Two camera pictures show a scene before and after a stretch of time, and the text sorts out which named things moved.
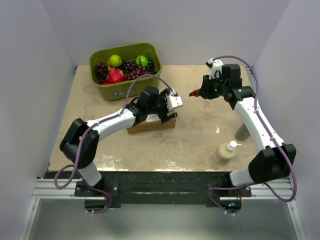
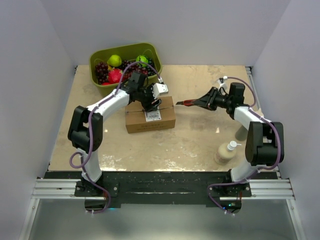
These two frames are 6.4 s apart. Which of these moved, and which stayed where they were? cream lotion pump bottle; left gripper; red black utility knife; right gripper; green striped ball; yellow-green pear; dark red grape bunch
Moved: red black utility knife; right gripper; left gripper
Stayed: cream lotion pump bottle; yellow-green pear; green striped ball; dark red grape bunch
